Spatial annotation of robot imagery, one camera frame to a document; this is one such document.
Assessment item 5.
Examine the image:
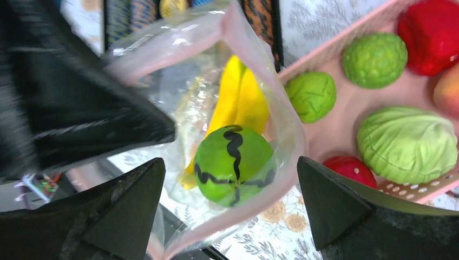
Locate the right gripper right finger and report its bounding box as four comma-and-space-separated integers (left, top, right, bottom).
297, 157, 458, 259

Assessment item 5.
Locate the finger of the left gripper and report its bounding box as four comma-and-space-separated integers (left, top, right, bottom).
1, 1, 175, 178

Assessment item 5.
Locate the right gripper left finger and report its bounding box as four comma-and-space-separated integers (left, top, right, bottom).
1, 158, 165, 259

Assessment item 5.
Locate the green striped toy watermelon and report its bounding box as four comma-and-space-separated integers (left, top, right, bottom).
193, 125, 277, 208

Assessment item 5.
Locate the small green toy cabbage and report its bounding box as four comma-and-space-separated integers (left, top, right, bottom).
285, 71, 337, 124

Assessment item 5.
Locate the clear zip top bag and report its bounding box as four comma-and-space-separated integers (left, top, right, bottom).
104, 1, 305, 259

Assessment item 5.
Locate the yellow toy banana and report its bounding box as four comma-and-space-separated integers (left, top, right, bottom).
179, 54, 270, 191

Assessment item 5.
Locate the green bumpy toy fruit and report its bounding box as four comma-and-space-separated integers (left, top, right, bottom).
342, 32, 408, 89

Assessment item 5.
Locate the red toy apple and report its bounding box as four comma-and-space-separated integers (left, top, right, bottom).
323, 156, 377, 189

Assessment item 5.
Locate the pink plastic basket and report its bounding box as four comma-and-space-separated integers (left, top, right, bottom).
280, 1, 458, 203

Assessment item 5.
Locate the light green toy cabbage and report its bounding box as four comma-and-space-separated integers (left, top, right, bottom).
357, 106, 458, 184

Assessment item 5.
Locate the orange toy peach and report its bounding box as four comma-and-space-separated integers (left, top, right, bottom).
433, 63, 459, 119

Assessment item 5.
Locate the red toy pepper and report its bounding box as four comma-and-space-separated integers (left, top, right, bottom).
397, 0, 458, 76

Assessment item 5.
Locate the black poker chip case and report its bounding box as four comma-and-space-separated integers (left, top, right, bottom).
103, 1, 283, 75

